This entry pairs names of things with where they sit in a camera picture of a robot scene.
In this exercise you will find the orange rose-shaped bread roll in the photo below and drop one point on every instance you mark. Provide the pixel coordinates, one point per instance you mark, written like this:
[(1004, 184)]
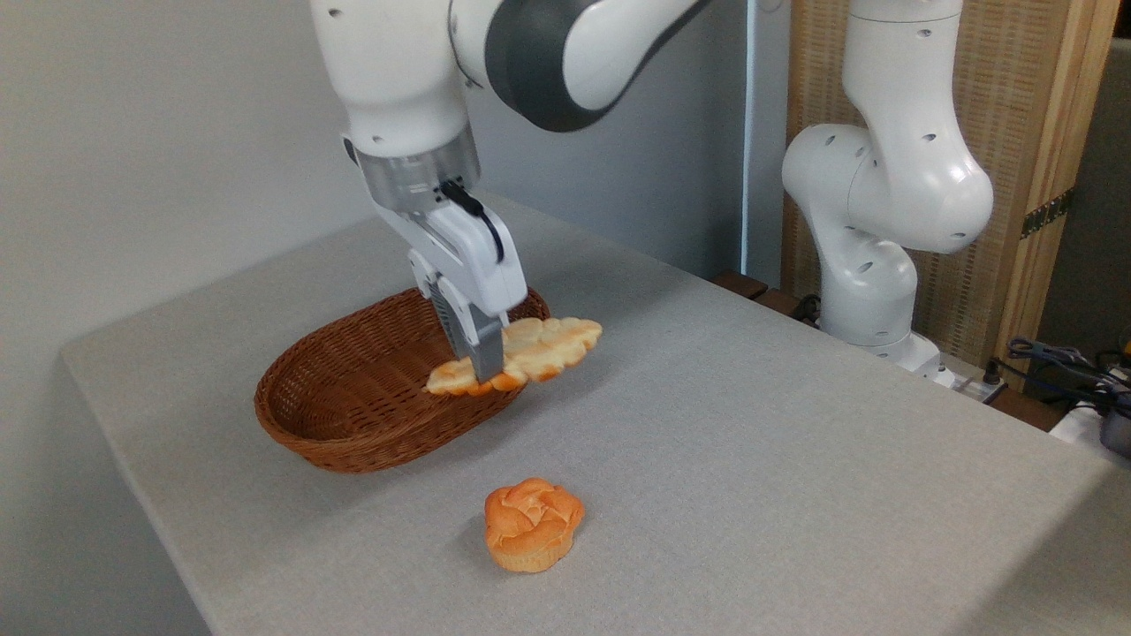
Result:
[(533, 523)]

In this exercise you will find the dark metal screen hinge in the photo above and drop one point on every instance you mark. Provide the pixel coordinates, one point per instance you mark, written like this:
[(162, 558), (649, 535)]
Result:
[(1048, 213)]

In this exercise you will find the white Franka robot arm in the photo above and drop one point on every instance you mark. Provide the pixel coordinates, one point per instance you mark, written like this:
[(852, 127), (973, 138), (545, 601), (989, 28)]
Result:
[(389, 71)]

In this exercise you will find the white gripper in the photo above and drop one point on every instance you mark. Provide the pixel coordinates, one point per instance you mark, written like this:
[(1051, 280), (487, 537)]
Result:
[(477, 265)]

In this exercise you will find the wooden woven folding screen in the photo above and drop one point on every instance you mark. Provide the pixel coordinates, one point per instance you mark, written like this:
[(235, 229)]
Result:
[(1016, 88)]

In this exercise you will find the white and grey device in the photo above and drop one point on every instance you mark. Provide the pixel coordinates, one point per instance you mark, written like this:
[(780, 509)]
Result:
[(1091, 428)]

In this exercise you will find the dark brown wooden board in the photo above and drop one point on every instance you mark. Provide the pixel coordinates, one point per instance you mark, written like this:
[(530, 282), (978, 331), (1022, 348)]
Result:
[(740, 283)]

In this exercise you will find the long braided bread loaf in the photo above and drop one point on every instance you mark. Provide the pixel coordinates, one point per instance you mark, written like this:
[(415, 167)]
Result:
[(548, 346)]

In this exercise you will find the brown wicker basket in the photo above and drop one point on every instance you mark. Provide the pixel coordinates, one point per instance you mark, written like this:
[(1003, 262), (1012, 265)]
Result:
[(327, 397)]

